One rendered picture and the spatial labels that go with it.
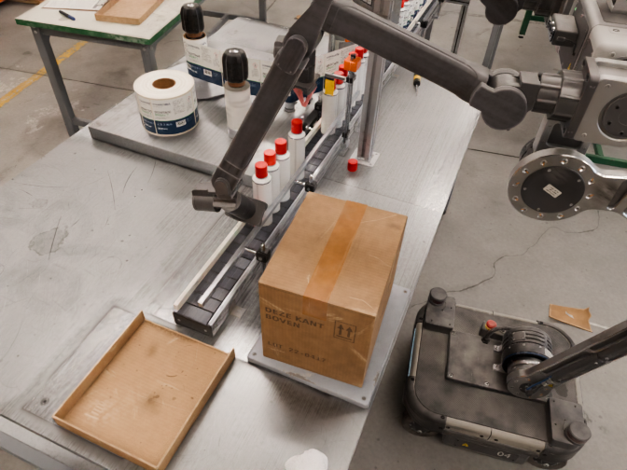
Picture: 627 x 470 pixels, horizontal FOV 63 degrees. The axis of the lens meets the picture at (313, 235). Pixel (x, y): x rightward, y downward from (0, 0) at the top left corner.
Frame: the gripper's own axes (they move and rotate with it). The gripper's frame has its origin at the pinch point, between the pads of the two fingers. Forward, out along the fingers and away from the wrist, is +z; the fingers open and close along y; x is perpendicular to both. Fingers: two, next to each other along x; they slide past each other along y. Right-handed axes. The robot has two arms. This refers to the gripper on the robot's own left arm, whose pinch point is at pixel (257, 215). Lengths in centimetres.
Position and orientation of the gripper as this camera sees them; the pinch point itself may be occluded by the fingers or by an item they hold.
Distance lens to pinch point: 142.1
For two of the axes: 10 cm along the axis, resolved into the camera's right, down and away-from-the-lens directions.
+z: 2.3, 1.6, 9.6
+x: -3.4, 9.4, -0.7
